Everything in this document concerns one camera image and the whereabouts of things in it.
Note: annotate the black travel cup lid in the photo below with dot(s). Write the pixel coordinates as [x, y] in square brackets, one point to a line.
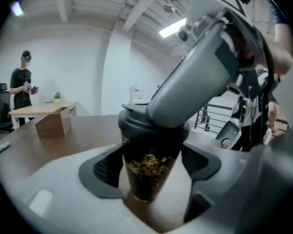
[141, 133]

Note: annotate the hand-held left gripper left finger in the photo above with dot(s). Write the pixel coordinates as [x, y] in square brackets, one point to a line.
[63, 199]

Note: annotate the white sign with red patch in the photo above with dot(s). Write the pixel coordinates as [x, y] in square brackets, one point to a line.
[136, 92]

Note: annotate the ceiling mounted fixture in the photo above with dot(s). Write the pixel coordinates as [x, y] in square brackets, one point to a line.
[170, 8]

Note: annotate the light wooden desk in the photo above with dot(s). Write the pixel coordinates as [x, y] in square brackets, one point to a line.
[41, 107]

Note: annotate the black office chair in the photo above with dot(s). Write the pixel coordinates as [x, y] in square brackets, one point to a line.
[1, 106]

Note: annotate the black gold-patterned travel cup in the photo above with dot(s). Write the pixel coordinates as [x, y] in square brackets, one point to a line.
[148, 174]

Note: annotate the black metal railing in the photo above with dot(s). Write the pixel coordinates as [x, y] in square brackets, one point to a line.
[204, 118]

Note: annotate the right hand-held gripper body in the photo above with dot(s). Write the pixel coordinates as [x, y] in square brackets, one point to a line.
[209, 4]

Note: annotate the open wooden box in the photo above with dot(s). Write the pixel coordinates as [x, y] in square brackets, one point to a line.
[53, 125]

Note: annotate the person's right forearm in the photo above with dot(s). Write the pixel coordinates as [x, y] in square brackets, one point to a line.
[281, 55]

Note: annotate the person's dark blue sleeve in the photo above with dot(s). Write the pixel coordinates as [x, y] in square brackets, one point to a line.
[285, 16]

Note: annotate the person's left forearm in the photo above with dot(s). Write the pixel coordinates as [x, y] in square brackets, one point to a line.
[273, 116]

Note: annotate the rectangular ceiling light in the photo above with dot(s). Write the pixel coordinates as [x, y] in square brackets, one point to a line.
[172, 27]

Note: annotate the person's torso in dark clothing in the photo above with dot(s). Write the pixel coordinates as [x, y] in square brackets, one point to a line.
[246, 136]

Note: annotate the pale blue flat object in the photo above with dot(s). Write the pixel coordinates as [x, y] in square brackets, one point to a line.
[2, 147]

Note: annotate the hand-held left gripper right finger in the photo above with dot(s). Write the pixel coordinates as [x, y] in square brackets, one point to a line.
[246, 191]

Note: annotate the small green potted plant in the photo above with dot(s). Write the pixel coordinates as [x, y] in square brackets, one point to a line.
[57, 97]

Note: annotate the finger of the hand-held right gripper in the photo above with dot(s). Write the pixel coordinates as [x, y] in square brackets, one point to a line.
[192, 86]
[230, 133]

